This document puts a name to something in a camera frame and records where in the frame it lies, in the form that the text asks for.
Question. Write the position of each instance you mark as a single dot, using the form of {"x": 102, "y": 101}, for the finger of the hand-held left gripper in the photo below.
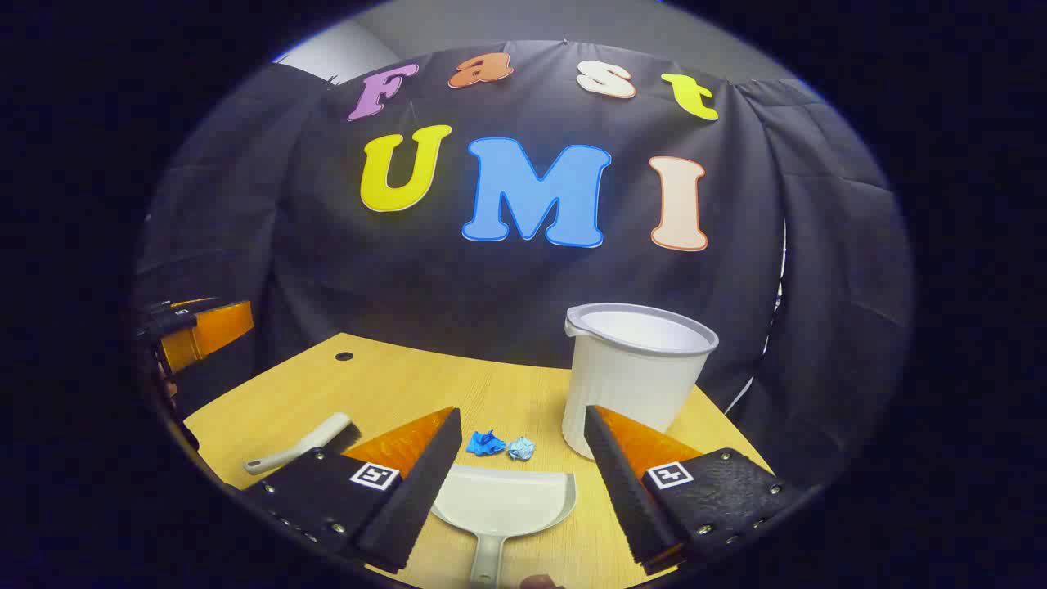
{"x": 208, "y": 331}

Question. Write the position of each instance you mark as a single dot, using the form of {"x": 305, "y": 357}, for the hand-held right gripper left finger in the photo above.
{"x": 413, "y": 491}

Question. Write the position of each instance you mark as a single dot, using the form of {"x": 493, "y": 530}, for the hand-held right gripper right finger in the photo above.
{"x": 626, "y": 491}

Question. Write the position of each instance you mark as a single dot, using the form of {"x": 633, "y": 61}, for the grey plastic dustpan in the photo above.
{"x": 503, "y": 499}

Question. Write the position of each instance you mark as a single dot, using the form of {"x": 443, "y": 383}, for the white ribbed garbage bin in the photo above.
{"x": 626, "y": 384}

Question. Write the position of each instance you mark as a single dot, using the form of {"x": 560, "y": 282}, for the pale blue paper ball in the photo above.
{"x": 521, "y": 447}

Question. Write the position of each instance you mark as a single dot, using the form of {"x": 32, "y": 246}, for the small white broom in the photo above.
{"x": 303, "y": 446}

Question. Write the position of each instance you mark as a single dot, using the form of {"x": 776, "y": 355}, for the wooden desktop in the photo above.
{"x": 425, "y": 384}

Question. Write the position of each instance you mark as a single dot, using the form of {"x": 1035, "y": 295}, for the black backdrop cloth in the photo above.
{"x": 491, "y": 286}

